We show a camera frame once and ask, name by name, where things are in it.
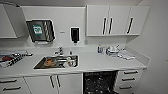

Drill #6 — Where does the stainless steel dishwasher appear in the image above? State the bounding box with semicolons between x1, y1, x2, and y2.
82;70;120;94

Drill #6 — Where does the small clear soap bottle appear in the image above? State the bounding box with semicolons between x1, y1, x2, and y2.
68;48;73;56

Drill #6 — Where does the blue label bottle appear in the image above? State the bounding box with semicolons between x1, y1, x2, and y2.
97;44;103;55

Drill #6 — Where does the white mug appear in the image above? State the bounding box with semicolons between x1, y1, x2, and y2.
66;57;77;67

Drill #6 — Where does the small white bottle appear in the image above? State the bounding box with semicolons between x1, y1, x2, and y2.
102;48;107;55

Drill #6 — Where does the chrome faucet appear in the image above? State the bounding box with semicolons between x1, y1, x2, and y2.
54;46;65;56

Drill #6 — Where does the pile of white dishes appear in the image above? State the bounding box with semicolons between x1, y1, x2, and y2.
105;44;121;57

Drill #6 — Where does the stainless steel sink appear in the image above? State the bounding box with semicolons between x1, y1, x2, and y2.
33;54;80;71

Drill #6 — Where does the orange bowl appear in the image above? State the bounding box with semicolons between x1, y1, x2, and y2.
44;58;56;67

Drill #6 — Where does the white two-door base cabinet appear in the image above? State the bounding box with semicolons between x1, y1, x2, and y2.
23;73;84;94

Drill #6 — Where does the steel paper towel dispenser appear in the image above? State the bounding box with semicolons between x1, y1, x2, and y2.
25;18;56;44

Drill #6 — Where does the white drawer stack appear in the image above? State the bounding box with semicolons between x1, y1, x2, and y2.
0;77;33;94
114;68;145;94

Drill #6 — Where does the white wall outlet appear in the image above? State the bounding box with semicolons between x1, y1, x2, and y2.
83;38;89;45

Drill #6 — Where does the black wall soap dispenser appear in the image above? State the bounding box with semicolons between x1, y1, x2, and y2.
69;26;81;45

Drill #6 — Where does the small wall label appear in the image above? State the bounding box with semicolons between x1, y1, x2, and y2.
59;30;66;35

